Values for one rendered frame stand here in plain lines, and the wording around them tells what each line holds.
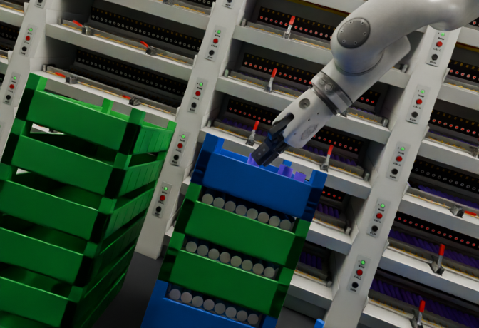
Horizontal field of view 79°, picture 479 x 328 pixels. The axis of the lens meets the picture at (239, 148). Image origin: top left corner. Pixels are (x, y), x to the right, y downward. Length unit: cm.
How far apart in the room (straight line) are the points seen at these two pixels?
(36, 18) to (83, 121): 91
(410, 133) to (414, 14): 63
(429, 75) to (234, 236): 86
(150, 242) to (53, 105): 67
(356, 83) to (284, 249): 30
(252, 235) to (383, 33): 35
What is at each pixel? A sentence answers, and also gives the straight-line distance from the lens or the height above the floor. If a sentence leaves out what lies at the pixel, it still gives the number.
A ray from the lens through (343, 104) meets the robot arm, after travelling 55.
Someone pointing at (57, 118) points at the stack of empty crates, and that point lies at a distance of 58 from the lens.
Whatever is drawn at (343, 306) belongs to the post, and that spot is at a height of 9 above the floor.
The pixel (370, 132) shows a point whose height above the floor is 65.
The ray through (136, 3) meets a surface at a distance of 125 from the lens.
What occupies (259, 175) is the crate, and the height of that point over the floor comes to 44.
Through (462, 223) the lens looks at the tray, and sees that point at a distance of 117.
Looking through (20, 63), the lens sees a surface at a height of 50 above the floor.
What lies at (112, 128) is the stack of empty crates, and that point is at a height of 43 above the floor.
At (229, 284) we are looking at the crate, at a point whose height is 27.
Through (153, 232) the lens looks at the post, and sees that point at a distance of 111.
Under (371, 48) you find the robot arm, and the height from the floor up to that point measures 67.
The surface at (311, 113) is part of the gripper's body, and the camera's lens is 53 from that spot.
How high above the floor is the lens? 48
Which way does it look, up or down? 1 degrees down
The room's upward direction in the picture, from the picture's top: 19 degrees clockwise
